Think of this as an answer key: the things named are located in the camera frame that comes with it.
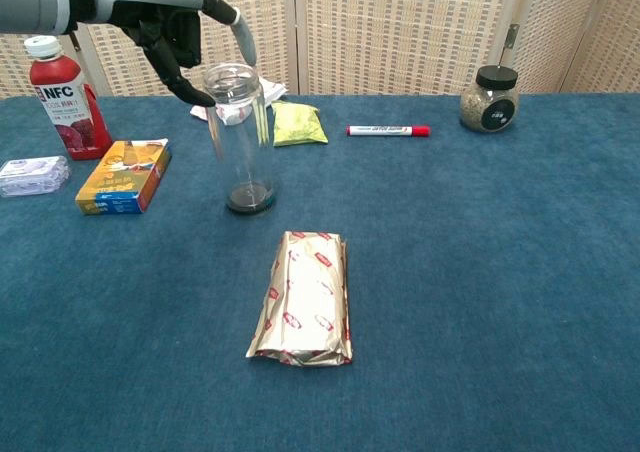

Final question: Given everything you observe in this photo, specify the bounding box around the clear plastic packet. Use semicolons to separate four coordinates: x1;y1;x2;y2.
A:
0;155;71;199

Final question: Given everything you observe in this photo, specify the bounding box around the red marker pen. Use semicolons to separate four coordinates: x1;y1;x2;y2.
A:
346;124;432;139

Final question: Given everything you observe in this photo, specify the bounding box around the woven folding screen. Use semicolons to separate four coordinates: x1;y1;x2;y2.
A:
0;0;640;99

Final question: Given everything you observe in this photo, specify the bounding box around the red juice bottle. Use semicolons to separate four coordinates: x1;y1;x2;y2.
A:
23;34;113;162

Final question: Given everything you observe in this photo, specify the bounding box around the transparent glass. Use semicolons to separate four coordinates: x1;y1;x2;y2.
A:
202;62;276;217

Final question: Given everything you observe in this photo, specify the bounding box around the white paper packet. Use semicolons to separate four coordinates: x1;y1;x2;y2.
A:
189;77;288;126

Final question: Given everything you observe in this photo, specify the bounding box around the green snack packet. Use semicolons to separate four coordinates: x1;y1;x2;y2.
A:
270;100;330;148

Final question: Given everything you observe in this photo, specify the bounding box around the glass jar black lid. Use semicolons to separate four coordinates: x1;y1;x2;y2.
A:
459;65;520;134

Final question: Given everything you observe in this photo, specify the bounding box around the silver foil packet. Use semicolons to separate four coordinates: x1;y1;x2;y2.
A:
244;230;354;368

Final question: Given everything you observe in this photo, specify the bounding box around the orange carton box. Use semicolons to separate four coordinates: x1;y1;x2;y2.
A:
74;138;173;216

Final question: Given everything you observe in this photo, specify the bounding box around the blue tablecloth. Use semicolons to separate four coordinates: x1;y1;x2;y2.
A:
0;93;640;452

